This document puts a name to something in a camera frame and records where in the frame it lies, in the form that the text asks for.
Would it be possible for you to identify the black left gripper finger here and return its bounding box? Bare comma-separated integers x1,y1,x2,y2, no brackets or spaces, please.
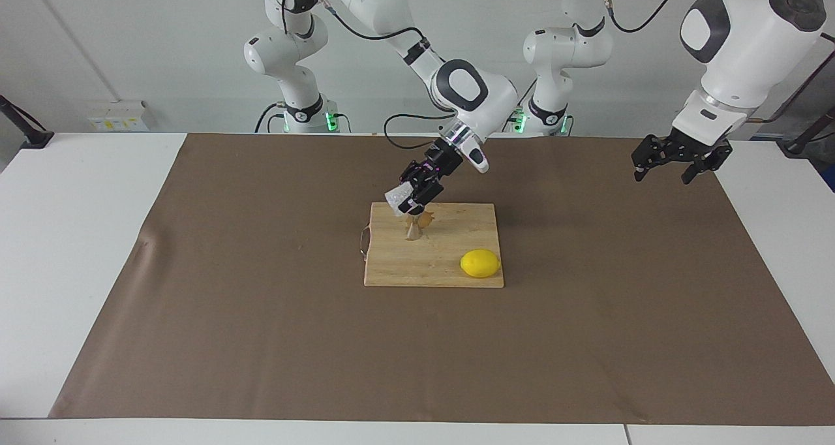
682,161,718,185
631,135,673,182

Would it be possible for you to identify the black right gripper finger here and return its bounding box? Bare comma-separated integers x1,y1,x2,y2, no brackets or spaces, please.
399,161,431,194
398,177,444,214

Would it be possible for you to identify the yellow lemon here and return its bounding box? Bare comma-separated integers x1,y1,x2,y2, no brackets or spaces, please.
460,249,502,279

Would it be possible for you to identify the black clamp stand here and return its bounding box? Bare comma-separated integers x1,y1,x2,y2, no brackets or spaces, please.
783,106,835,157
0,95,54,149

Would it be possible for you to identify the brown paper table mat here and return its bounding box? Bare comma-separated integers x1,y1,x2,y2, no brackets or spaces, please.
49,132,835,426

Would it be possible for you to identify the wooden cutting board metal handle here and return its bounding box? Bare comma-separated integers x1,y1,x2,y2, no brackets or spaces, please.
359,202,505,289

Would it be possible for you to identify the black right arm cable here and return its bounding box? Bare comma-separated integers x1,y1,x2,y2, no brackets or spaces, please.
281,0,457,150

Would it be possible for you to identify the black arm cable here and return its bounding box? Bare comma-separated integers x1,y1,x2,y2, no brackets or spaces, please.
281,0,457,150
600,0,835,123

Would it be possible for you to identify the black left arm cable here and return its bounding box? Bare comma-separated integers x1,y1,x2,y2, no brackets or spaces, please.
600,0,835,123

